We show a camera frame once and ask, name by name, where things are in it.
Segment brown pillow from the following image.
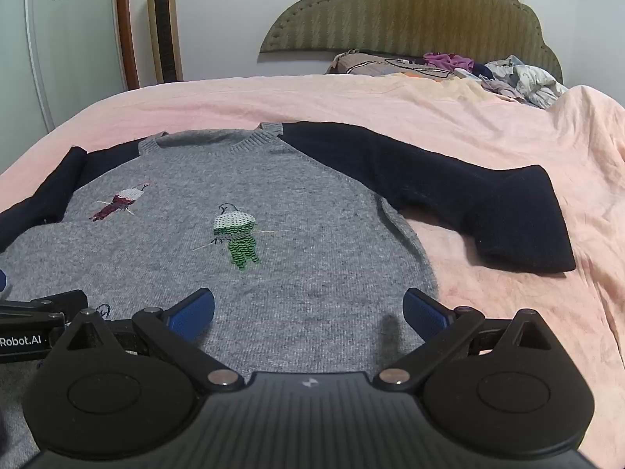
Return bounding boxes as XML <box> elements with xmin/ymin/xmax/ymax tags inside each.
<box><xmin>326</xmin><ymin>50</ymin><xmax>455</xmax><ymax>80</ymax></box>

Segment pink bed sheet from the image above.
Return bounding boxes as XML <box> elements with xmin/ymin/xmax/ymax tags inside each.
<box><xmin>0</xmin><ymin>74</ymin><xmax>625</xmax><ymax>469</ymax></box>

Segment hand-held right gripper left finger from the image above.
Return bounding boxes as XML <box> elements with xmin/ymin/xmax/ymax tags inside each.
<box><xmin>63</xmin><ymin>287</ymin><xmax>245</xmax><ymax>392</ymax></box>

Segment black cable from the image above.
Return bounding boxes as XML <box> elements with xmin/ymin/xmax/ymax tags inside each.
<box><xmin>385</xmin><ymin>57</ymin><xmax>452</xmax><ymax>80</ymax></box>

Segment olive padded headboard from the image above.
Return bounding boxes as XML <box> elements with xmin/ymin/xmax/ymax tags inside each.
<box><xmin>259</xmin><ymin>0</ymin><xmax>564</xmax><ymax>86</ymax></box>

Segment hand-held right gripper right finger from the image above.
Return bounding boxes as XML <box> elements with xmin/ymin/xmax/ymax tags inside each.
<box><xmin>373</xmin><ymin>287</ymin><xmax>555</xmax><ymax>392</ymax></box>

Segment purple garment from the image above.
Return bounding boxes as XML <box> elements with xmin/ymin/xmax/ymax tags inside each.
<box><xmin>422</xmin><ymin>52</ymin><xmax>475</xmax><ymax>73</ymax></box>

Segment pale blue crumpled clothes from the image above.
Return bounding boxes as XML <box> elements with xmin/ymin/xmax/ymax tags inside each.
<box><xmin>481</xmin><ymin>55</ymin><xmax>570</xmax><ymax>109</ymax></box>

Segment brown wooden door frame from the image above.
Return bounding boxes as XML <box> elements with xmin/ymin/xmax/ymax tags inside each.
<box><xmin>114</xmin><ymin>0</ymin><xmax>140</xmax><ymax>91</ymax></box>

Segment frosted glass door with flowers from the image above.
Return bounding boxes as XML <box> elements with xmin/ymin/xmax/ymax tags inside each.
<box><xmin>0</xmin><ymin>0</ymin><xmax>123</xmax><ymax>169</ymax></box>

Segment gold tower fan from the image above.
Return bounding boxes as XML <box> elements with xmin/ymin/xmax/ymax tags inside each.
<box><xmin>146</xmin><ymin>0</ymin><xmax>184</xmax><ymax>84</ymax></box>

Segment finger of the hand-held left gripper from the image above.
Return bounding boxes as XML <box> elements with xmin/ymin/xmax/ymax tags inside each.
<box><xmin>0</xmin><ymin>289</ymin><xmax>89</xmax><ymax>326</ymax></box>

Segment grey sweater with navy sleeves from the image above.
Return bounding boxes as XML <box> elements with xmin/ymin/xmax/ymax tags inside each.
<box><xmin>0</xmin><ymin>121</ymin><xmax>577</xmax><ymax>466</ymax></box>

